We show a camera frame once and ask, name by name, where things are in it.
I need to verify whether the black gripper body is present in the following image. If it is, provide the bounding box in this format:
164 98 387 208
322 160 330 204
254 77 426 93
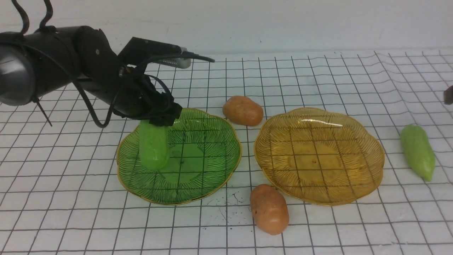
76 63 182 126

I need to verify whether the green pepper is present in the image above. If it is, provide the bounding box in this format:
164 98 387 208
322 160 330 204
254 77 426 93
400 124 436 182
138 120 170 170

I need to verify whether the brown potato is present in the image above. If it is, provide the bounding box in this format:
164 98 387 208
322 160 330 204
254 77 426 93
222 95 264 126
250 184 289 236

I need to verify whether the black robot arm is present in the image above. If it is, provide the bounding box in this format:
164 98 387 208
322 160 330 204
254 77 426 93
1 26 182 128

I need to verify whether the green glass plate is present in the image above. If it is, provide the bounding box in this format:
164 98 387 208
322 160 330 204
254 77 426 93
116 108 242 205

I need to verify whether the white grid table mat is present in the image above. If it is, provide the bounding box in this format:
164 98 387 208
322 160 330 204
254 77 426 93
0 50 453 255

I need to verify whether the amber glass plate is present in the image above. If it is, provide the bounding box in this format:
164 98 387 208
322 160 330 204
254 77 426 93
254 108 385 206

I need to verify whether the dark object at right edge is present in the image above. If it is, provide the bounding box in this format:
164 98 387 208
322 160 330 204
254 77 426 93
443 86 453 105

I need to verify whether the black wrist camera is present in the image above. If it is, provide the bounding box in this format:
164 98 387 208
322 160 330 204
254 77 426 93
118 37 191 69

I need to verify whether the black cable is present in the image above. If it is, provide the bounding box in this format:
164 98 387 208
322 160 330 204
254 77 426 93
11 0 215 129

